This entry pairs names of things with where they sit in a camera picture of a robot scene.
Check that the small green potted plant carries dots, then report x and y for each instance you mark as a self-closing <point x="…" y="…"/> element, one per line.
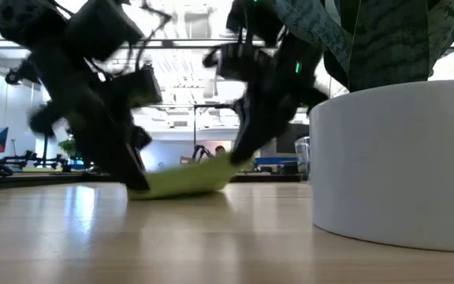
<point x="68" y="148"/>

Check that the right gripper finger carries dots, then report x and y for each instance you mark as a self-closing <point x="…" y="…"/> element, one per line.
<point x="252" y="142"/>

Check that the black ceiling spotlight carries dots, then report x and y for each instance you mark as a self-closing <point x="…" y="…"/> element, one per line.
<point x="13" y="77"/>

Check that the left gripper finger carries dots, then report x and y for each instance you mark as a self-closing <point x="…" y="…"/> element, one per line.
<point x="128" y="169"/>

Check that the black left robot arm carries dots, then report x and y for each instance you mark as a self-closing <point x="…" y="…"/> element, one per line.
<point x="53" y="31"/>

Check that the person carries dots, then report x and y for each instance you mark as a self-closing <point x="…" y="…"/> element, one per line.
<point x="220" y="150"/>

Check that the black background robot arm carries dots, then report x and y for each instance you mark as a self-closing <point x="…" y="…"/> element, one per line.
<point x="30" y="158"/>
<point x="201" y="152"/>

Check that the snake plant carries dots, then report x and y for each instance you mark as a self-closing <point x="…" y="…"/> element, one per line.
<point x="396" y="158"/>

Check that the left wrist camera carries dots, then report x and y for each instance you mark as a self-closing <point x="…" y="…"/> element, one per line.
<point x="136" y="88"/>

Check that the clear plastic bin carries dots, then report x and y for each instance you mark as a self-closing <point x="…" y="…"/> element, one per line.
<point x="302" y="154"/>

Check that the black aluminium table frame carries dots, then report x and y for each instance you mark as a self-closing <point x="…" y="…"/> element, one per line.
<point x="34" y="179"/>

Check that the yellow-green microfiber towel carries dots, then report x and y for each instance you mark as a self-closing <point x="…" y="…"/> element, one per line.
<point x="187" y="181"/>

